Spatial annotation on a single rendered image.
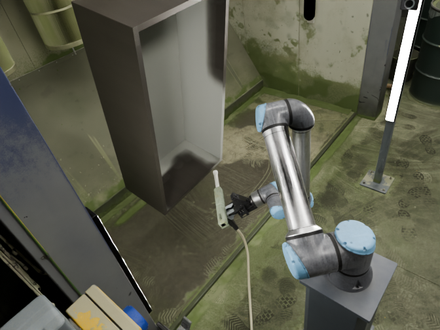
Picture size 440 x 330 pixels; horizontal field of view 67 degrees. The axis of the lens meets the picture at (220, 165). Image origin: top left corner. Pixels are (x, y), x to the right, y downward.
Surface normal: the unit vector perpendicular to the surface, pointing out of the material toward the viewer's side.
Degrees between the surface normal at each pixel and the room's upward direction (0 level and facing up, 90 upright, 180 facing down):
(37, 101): 57
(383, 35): 90
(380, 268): 0
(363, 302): 0
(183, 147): 12
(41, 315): 0
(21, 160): 90
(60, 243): 90
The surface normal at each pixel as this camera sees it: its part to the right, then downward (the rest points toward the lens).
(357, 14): -0.63, 0.57
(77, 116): 0.56, -0.13
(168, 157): 0.03, -0.67
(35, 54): 0.76, 0.33
